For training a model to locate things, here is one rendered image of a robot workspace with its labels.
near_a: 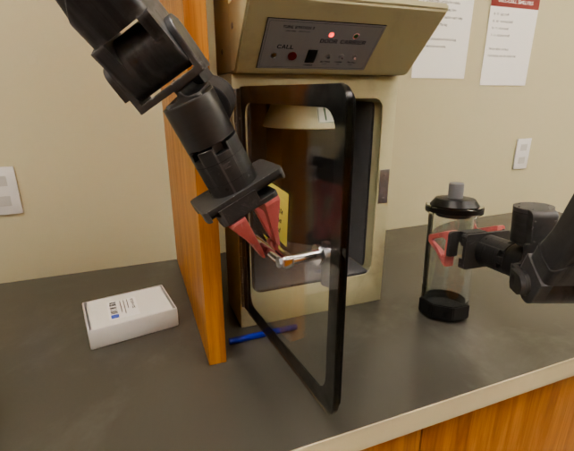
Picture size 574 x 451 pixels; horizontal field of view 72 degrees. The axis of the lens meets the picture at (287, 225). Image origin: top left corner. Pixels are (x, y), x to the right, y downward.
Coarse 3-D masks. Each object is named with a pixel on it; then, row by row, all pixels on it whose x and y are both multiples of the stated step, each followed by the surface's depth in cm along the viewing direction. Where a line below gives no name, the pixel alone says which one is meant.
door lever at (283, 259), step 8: (264, 240) 49; (272, 240) 49; (264, 248) 48; (272, 248) 47; (280, 248) 47; (312, 248) 47; (320, 248) 46; (272, 256) 47; (280, 256) 45; (288, 256) 44; (296, 256) 45; (304, 256) 45; (312, 256) 46; (320, 256) 46; (280, 264) 44; (288, 264) 44; (320, 264) 46
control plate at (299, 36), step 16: (272, 32) 57; (288, 32) 57; (304, 32) 58; (320, 32) 59; (336, 32) 59; (352, 32) 60; (368, 32) 61; (272, 48) 59; (288, 48) 60; (304, 48) 61; (320, 48) 61; (336, 48) 62; (352, 48) 63; (368, 48) 64; (272, 64) 62; (288, 64) 63; (304, 64) 64; (320, 64) 64; (336, 64) 65; (352, 64) 66
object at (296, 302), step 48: (288, 96) 48; (336, 96) 39; (288, 144) 50; (336, 144) 40; (288, 192) 52; (336, 192) 41; (288, 240) 54; (336, 240) 43; (288, 288) 56; (336, 288) 44; (288, 336) 59; (336, 336) 46; (336, 384) 48
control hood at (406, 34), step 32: (256, 0) 52; (288, 0) 53; (320, 0) 54; (352, 0) 56; (384, 0) 57; (256, 32) 56; (384, 32) 62; (416, 32) 64; (256, 64) 61; (384, 64) 68
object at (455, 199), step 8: (456, 184) 76; (448, 192) 78; (456, 192) 77; (432, 200) 79; (440, 200) 77; (448, 200) 76; (456, 200) 75; (464, 200) 75; (472, 200) 75; (456, 208) 74; (464, 208) 74; (472, 208) 75
